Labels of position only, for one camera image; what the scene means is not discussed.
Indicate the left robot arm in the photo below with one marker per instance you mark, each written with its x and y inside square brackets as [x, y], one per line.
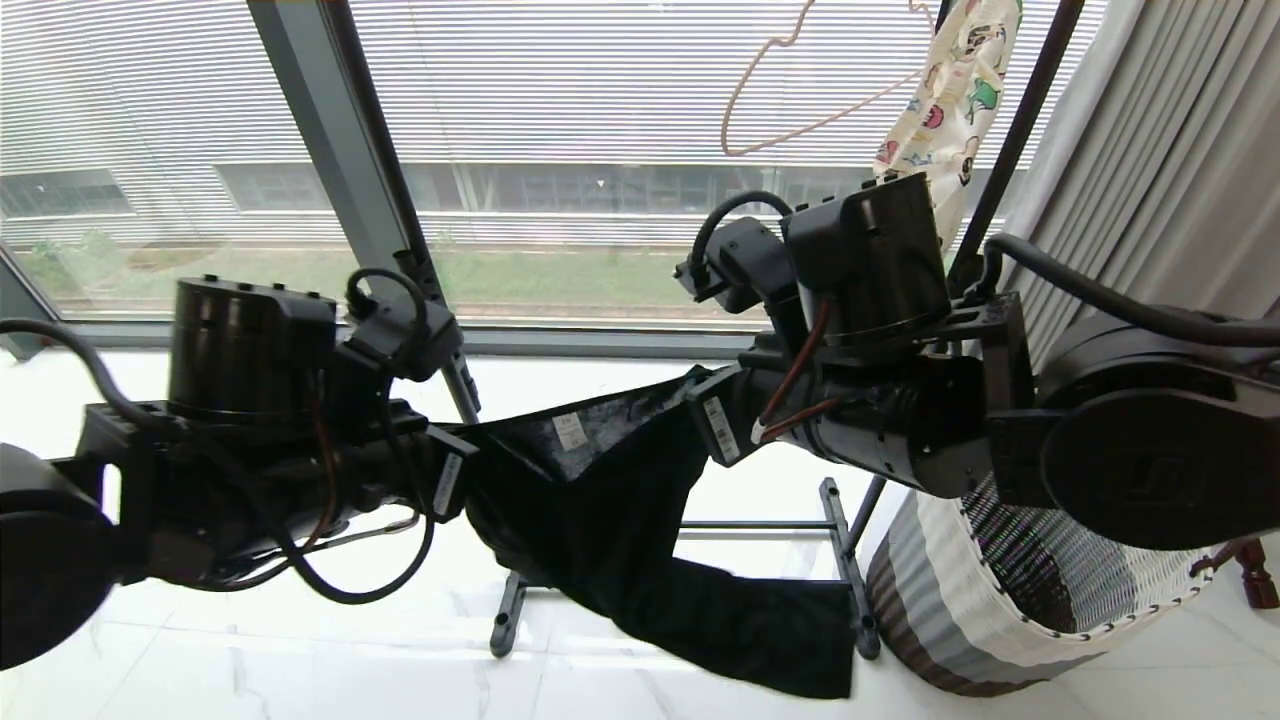
[230, 400]

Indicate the beige curtain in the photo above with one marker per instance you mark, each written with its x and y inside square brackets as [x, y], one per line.
[1150, 150]

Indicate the black clothes rack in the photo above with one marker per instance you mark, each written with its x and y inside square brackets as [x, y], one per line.
[850, 560]

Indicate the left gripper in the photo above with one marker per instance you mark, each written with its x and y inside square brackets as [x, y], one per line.
[430, 475]

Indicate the cream printed garment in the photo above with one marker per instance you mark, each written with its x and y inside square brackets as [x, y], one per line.
[955, 110]

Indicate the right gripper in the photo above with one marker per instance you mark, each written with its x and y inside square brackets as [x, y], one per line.
[880, 420]

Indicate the black garment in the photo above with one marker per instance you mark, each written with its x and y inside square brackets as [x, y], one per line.
[620, 520]

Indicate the window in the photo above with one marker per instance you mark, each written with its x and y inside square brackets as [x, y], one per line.
[330, 150]

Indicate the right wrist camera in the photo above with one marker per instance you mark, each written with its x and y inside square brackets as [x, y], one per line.
[745, 265]

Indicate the white laundry basket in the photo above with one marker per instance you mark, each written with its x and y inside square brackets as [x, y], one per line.
[970, 600]

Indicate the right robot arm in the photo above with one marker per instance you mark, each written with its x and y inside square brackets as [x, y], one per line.
[1150, 440]

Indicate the dark brown wooden stand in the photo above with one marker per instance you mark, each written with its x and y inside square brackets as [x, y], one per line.
[1255, 575]

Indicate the pink clothes hanger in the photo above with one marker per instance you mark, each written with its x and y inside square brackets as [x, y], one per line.
[730, 110]

